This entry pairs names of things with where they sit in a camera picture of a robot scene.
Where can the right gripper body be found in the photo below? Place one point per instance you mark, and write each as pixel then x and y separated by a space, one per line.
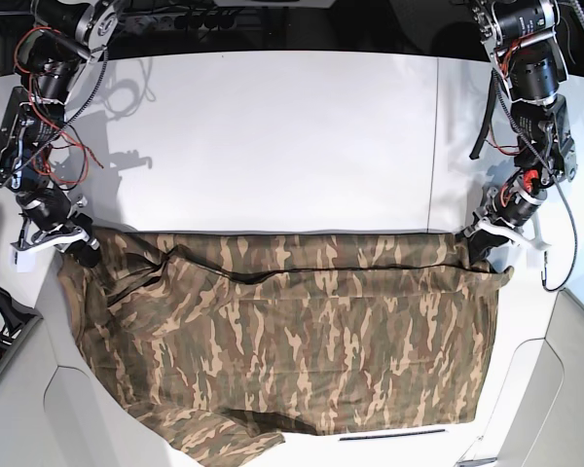
pixel 44 212

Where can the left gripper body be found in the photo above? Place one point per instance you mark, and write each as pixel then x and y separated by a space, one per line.
pixel 506 209

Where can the camouflage T-shirt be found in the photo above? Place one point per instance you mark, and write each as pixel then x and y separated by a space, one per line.
pixel 222 345

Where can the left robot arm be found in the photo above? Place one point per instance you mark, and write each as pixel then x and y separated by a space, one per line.
pixel 528 68

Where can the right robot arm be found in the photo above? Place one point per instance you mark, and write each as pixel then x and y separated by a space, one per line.
pixel 66 38

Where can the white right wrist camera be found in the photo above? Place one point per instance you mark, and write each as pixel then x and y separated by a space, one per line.
pixel 22 261

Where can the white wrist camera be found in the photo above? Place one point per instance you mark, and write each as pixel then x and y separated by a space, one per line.
pixel 536 253
pixel 22 261

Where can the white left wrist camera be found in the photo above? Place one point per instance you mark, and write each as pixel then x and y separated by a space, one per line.
pixel 536 253

